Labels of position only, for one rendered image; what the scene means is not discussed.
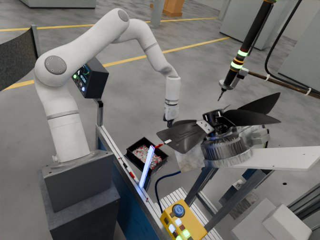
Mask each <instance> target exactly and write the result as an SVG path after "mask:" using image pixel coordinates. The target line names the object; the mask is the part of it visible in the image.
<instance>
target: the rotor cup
mask: <svg viewBox="0 0 320 240"><path fill-rule="evenodd" d="M218 112H220V116H222V114H223V113H224V110H223V108H221V109H217V110H213V111H209V112H206V113H203V115H202V117H203V120H205V121H206V122H207V123H208V124H210V126H212V127H213V128H214V132H212V133H210V134H208V136H207V137H212V136H217V135H221V134H224V133H227V132H229V131H231V130H232V128H231V127H227V126H225V125H224V124H223V123H222V122H220V121H219V120H217V119H216V117H219V113H218ZM205 115H206V116H207V119H208V120H206V117H205Z"/></svg>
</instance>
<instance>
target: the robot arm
mask: <svg viewBox="0 0 320 240"><path fill-rule="evenodd" d="M132 39H137V40H138V42H139V44H140V46H141V47H142V49H143V51H144V53H145V55H146V56H147V58H148V60H149V62H150V63H151V65H152V67H153V68H154V70H155V71H157V72H160V73H161V74H162V75H163V76H164V77H165V79H166V89H165V104H164V108H163V121H166V122H167V127H168V128H171V127H172V123H173V121H174V119H175V118H177V117H178V116H179V103H178V102H179V93H180V88H181V81H180V77H179V76H178V75H177V73H176V71H175V69H174V68H173V67H172V66H171V65H170V64H169V63H168V62H167V60H166V59H165V57H164V55H163V53H162V51H161V49H160V47H159V45H158V43H157V41H156V39H155V37H154V35H153V33H152V31H151V29H150V28H149V26H148V25H147V23H145V22H144V21H142V20H138V19H129V17H128V15H127V13H126V12H125V11H124V10H122V9H119V8H116V9H113V10H111V11H110V12H108V13H107V14H106V15H104V16H103V17H102V18H101V19H100V20H99V21H98V22H97V23H96V24H95V25H94V26H92V27H91V28H90V29H89V30H88V31H87V32H85V33H84V34H82V35H81V36H79V37H78V38H77V39H75V40H74V41H72V42H70V43H68V44H65V45H62V46H60V47H57V48H54V49H52V50H49V51H47V52H45V53H44V54H42V55H41V56H40V57H39V58H38V59H37V61H36V64H35V68H34V73H33V80H34V84H35V88H36V91H37V94H38V96H39V98H40V101H41V103H42V105H43V107H44V110H45V114H46V117H47V120H48V124H49V128H50V131H51V135H52V139H53V142H54V146H55V149H56V153H57V154H56V156H52V157H53V161H54V163H53V164H51V165H50V169H52V170H54V169H60V168H65V167H68V166H72V165H75V164H78V163H81V162H84V161H87V160H89V159H92V158H94V157H96V156H97V155H99V151H98V150H95V151H90V150H89V147H88V143H87V139H86V136H85V132H84V128H83V125H82V122H81V118H80V113H79V110H78V106H77V103H76V101H75V99H74V98H73V97H72V95H71V94H70V92H69V90H68V87H67V83H66V82H67V81H68V80H69V79H70V78H71V77H72V75H73V74H74V73H75V72H76V71H77V70H78V69H79V68H81V67H82V66H83V65H84V64H86V63H87V62H88V61H90V60H91V59H92V58H94V57H95V56H96V55H97V54H99V53H100V52H101V51H102V50H104V49H105V48H106V47H107V46H108V45H109V44H115V43H121V42H124V41H128V40H132Z"/></svg>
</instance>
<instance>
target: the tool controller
mask: <svg viewBox="0 0 320 240"><path fill-rule="evenodd" d="M80 70H81V72H80V77H78V75H77V71H76V72H75V73H74V74H73V75H72V77H71V78H72V79H73V81H74V82H75V84H76V86H77V87H78V89H79V90H80V92H81V93H82V95H83V97H84V98H86V99H99V98H100V99H101V97H102V94H103V92H104V88H105V85H106V82H107V79H108V76H109V72H108V71H107V70H106V69H105V68H104V66H103V65H102V64H101V63H100V62H99V61H98V59H97V58H96V57H94V58H92V59H91V60H90V61H88V62H87V63H86V64H84V65H83V66H82V67H81V68H80ZM75 74H76V78H74V75H75ZM77 79H79V82H78V83H77ZM80 83H82V86H81V87H80V86H79V84H80ZM83 87H84V88H85V91H83V90H82V88H83Z"/></svg>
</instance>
